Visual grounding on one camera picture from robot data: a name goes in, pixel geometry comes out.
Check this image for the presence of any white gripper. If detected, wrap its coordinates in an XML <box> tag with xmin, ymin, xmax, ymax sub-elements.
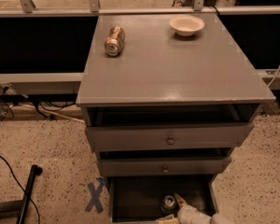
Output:
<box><xmin>155</xmin><ymin>193</ymin><xmax>211</xmax><ymax>224</ymax></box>

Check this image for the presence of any green white 7up can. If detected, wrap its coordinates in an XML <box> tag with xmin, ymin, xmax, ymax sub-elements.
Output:
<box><xmin>161</xmin><ymin>195</ymin><xmax>176</xmax><ymax>214</ymax></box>

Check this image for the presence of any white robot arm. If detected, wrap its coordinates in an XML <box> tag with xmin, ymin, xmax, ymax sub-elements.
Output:
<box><xmin>155</xmin><ymin>193</ymin><xmax>236</xmax><ymax>224</ymax></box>

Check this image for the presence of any grey bottom drawer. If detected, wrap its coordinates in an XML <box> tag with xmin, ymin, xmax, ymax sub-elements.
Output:
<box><xmin>109</xmin><ymin>175</ymin><xmax>218</xmax><ymax>224</ymax></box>

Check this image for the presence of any grey drawer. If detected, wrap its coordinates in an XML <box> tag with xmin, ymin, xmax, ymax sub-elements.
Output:
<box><xmin>97</xmin><ymin>148</ymin><xmax>231</xmax><ymax>177</ymax></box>
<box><xmin>85</xmin><ymin>105</ymin><xmax>261</xmax><ymax>153</ymax></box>
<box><xmin>109</xmin><ymin>175</ymin><xmax>218</xmax><ymax>224</ymax></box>

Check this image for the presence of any grey middle drawer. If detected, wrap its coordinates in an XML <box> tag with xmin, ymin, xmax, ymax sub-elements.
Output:
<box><xmin>97</xmin><ymin>148</ymin><xmax>231</xmax><ymax>177</ymax></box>

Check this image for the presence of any grey top drawer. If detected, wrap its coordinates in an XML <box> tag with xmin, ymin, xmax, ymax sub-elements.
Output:
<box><xmin>85</xmin><ymin>105</ymin><xmax>261</xmax><ymax>153</ymax></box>

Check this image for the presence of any grey drawer cabinet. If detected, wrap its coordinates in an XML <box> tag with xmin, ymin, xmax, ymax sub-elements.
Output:
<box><xmin>77</xmin><ymin>14</ymin><xmax>274</xmax><ymax>224</ymax></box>

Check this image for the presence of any brown soda can lying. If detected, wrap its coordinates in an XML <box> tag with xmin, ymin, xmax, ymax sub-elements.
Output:
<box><xmin>105</xmin><ymin>26</ymin><xmax>125</xmax><ymax>56</ymax></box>

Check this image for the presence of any blue tape X mark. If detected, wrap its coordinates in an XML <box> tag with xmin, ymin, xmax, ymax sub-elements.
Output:
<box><xmin>85</xmin><ymin>177</ymin><xmax>105</xmax><ymax>214</ymax></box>

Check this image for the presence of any black metal bar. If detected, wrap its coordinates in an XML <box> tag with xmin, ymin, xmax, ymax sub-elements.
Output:
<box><xmin>16</xmin><ymin>164</ymin><xmax>42</xmax><ymax>224</ymax></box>

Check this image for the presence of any white bowl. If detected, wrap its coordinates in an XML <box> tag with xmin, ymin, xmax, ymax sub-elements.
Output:
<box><xmin>169</xmin><ymin>15</ymin><xmax>204</xmax><ymax>36</ymax></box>

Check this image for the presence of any cable bundle under rail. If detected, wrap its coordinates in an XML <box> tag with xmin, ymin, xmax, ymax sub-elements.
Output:
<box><xmin>0</xmin><ymin>84</ymin><xmax>85</xmax><ymax>124</ymax></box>

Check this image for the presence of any metal railing frame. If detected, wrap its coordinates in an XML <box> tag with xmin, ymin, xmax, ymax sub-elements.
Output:
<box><xmin>0</xmin><ymin>0</ymin><xmax>280</xmax><ymax>100</ymax></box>

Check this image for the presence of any black floor cable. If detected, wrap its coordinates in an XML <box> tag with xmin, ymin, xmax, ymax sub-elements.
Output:
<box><xmin>0</xmin><ymin>147</ymin><xmax>41</xmax><ymax>224</ymax></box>

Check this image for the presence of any white cable right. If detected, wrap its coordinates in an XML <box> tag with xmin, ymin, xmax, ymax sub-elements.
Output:
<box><xmin>266</xmin><ymin>49</ymin><xmax>280</xmax><ymax>89</ymax></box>

